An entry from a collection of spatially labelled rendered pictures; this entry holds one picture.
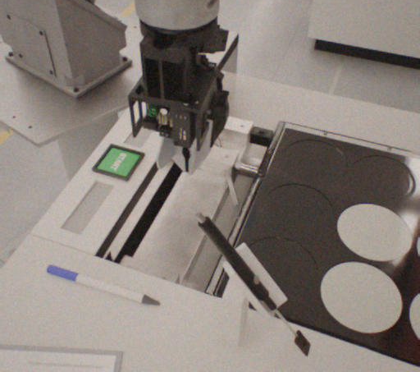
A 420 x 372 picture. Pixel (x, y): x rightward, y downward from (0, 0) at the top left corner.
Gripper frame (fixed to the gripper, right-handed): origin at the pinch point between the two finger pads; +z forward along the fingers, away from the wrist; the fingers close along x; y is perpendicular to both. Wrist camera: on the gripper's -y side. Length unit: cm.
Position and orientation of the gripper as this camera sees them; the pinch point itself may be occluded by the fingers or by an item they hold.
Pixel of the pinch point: (189, 158)
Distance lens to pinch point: 61.9
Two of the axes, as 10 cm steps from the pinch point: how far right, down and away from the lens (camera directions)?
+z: -0.1, 7.2, 6.9
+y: -2.8, 6.6, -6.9
